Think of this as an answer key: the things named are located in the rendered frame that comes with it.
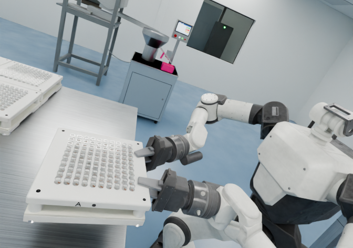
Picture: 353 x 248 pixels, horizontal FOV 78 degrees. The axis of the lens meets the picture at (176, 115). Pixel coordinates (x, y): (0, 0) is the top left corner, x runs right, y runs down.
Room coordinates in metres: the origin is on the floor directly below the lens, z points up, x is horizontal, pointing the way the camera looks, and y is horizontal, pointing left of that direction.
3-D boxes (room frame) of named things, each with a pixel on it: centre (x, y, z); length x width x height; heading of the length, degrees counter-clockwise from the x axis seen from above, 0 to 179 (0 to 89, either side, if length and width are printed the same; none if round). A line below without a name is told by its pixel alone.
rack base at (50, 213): (0.43, 0.13, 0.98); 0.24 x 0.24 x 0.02; 23
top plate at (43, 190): (0.43, 0.13, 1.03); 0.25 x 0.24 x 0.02; 23
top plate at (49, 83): (0.90, 0.73, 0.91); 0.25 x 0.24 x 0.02; 15
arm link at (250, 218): (0.46, -0.25, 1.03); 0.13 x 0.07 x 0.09; 42
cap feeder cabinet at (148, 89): (2.92, 0.54, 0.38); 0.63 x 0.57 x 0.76; 105
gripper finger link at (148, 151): (0.53, 0.05, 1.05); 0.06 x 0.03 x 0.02; 145
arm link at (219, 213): (0.49, -0.20, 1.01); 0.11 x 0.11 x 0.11; 15
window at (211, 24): (5.75, -0.17, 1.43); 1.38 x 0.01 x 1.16; 105
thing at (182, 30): (3.11, 0.38, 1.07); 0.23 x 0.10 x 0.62; 105
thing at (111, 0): (3.24, 1.42, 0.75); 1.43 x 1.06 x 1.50; 105
